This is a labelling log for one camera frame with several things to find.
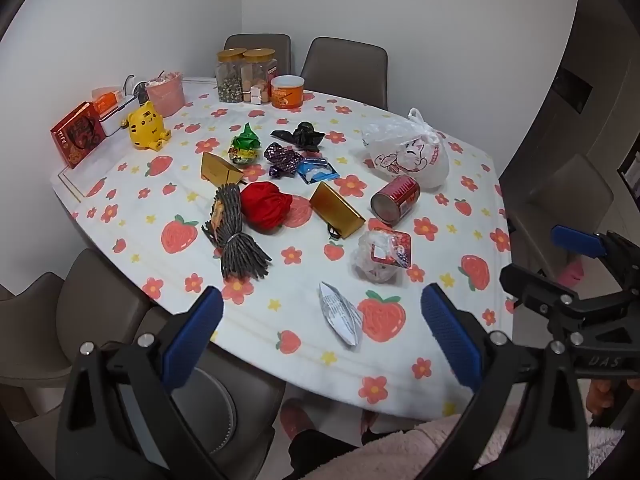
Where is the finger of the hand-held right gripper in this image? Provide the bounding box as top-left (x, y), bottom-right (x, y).
top-left (551, 225), bottom-right (640, 286)
top-left (500, 263), bottom-right (581, 331)

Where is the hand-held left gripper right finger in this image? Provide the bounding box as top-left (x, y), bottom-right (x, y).
top-left (420, 282), bottom-right (588, 480)

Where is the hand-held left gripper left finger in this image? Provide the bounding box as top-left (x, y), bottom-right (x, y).
top-left (56, 286), bottom-right (236, 480)

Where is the white printed plastic bag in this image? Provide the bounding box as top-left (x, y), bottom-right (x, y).
top-left (361, 108), bottom-right (451, 189)

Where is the blue blister pack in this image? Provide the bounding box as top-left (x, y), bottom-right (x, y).
top-left (298, 156), bottom-right (341, 183)

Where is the person's right hand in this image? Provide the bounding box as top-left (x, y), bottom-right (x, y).
top-left (586, 379), bottom-right (640, 427)

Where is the grey-brown dining chair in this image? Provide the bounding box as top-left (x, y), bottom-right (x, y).
top-left (500, 155), bottom-right (615, 281)
top-left (0, 250), bottom-right (286, 480)
top-left (223, 34), bottom-right (292, 78)
top-left (300, 37), bottom-right (389, 111)

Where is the clear packet with red label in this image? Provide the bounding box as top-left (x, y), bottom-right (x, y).
top-left (354, 227), bottom-right (413, 285)

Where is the white paper packet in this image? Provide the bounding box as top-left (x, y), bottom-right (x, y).
top-left (318, 281), bottom-right (365, 348)

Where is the pink fleece clothing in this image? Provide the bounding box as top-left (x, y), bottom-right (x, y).
top-left (300, 402), bottom-right (626, 480)

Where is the pink slipper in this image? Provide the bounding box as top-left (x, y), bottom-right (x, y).
top-left (280, 402), bottom-right (321, 441)

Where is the red crumpled bag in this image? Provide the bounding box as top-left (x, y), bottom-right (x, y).
top-left (240, 182), bottom-right (293, 234)

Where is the red drink can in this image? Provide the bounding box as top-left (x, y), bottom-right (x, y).
top-left (370, 175), bottom-right (421, 222)

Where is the gold paper box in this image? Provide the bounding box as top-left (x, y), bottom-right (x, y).
top-left (309, 182), bottom-right (367, 241)
top-left (201, 152), bottom-right (245, 186)

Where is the green crumpled wrapper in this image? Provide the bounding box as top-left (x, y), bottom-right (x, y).
top-left (229, 123), bottom-right (263, 166)

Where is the purple patterned wrapper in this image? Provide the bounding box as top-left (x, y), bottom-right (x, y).
top-left (263, 142), bottom-right (303, 179)

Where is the yellow tiger toy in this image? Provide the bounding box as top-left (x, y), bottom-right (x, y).
top-left (123, 101), bottom-right (172, 152)

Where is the black plastic bag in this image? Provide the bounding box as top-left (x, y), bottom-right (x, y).
top-left (270, 121), bottom-right (326, 153)

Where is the white box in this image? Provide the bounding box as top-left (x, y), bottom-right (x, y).
top-left (98, 95), bottom-right (138, 137)

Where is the red gift box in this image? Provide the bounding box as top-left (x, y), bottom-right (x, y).
top-left (50, 102), bottom-right (107, 169)

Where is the pink plastic bucket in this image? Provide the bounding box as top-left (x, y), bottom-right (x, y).
top-left (145, 71), bottom-right (185, 117)

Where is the small white fan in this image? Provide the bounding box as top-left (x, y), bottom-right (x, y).
top-left (124, 75), bottom-right (148, 106)

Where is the seed jar with gold lid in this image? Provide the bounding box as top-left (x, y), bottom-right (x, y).
top-left (216, 48), bottom-right (248, 104)

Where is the orange food can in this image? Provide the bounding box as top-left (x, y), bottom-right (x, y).
top-left (270, 75), bottom-right (306, 110)

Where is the biscuit jar with gold lid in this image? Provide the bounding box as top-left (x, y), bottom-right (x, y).
top-left (242, 48), bottom-right (277, 106)

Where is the bundle of dark strings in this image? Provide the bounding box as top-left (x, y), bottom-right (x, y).
top-left (201, 183), bottom-right (272, 281)

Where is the black wall panel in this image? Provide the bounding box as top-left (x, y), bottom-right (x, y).
top-left (552, 67), bottom-right (593, 113)

